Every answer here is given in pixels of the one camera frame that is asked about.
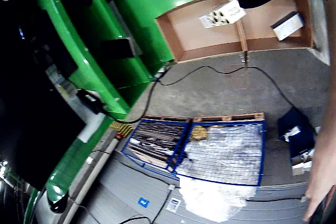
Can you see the cow print hand cream box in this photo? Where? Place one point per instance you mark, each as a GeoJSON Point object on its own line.
{"type": "Point", "coordinates": [223, 15]}

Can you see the person's bare forearm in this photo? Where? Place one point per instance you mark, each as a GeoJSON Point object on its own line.
{"type": "Point", "coordinates": [325, 142]}

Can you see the blue and white box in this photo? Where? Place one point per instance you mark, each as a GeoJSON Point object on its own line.
{"type": "Point", "coordinates": [287, 26]}

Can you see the cardboard box with flap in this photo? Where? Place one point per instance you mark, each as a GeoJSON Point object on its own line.
{"type": "Point", "coordinates": [189, 35]}

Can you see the green metal shelf unit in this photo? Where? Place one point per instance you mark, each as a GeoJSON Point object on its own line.
{"type": "Point", "coordinates": [105, 51]}

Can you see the black smartphone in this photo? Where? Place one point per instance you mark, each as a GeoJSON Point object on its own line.
{"type": "Point", "coordinates": [118, 48]}

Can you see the black power adapter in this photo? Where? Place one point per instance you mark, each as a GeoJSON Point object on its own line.
{"type": "Point", "coordinates": [90, 100]}

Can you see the wooden pallet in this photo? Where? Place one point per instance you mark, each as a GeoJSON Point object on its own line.
{"type": "Point", "coordinates": [236, 117]}
{"type": "Point", "coordinates": [168, 118]}

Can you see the blue plastic bin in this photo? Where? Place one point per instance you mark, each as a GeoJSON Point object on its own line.
{"type": "Point", "coordinates": [296, 129]}

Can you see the yellow black striped bumper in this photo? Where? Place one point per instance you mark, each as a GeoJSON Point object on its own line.
{"type": "Point", "coordinates": [122, 128]}

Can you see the blue mesh crate holding plastic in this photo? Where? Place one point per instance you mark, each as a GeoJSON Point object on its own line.
{"type": "Point", "coordinates": [223, 153]}

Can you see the white cartons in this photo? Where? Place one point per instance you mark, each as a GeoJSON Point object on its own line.
{"type": "Point", "coordinates": [302, 166]}

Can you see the blue mesh crate holding rods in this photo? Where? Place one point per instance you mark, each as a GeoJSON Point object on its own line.
{"type": "Point", "coordinates": [155, 142]}

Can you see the white plastic bag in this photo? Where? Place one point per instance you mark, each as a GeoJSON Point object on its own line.
{"type": "Point", "coordinates": [215, 200]}

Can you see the blue floor sticker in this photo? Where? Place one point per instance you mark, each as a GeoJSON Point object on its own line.
{"type": "Point", "coordinates": [143, 202]}

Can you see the white floor label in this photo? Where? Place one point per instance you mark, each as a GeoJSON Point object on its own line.
{"type": "Point", "coordinates": [173, 205]}

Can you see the grey metal post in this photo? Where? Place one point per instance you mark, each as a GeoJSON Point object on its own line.
{"type": "Point", "coordinates": [86, 179]}

